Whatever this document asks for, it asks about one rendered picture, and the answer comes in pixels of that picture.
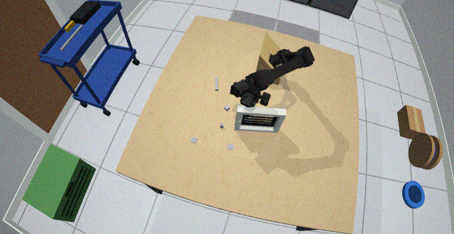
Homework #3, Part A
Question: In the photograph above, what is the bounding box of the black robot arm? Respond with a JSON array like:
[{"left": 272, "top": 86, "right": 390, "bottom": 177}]
[{"left": 231, "top": 46, "right": 315, "bottom": 107}]

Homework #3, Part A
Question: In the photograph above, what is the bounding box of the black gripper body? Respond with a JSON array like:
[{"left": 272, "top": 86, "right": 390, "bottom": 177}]
[{"left": 255, "top": 92, "right": 271, "bottom": 106}]

